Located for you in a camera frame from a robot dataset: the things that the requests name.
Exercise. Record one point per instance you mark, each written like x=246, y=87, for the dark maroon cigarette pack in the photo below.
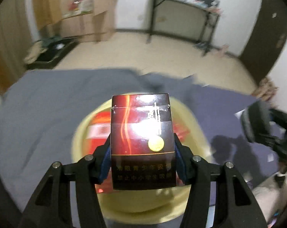
x=142, y=142

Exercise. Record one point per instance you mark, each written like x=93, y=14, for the black folding table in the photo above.
x=192, y=21

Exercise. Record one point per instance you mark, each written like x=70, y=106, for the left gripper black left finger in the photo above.
x=50, y=203

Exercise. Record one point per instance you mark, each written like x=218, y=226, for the open black suitcase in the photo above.
x=47, y=53

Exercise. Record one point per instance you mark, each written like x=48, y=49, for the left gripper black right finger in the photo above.
x=235, y=204

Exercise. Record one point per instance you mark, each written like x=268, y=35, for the red Double Happiness cigarette pack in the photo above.
x=98, y=131

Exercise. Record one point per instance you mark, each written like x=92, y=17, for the yellow oval plastic tray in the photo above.
x=146, y=206

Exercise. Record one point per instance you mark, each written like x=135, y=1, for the grey blanket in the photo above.
x=40, y=113

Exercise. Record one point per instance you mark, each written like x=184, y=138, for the purple-grey bed sheet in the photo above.
x=217, y=113

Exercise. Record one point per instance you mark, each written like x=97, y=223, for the dark door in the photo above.
x=267, y=39

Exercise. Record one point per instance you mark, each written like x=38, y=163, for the wooden cabinet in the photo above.
x=89, y=20

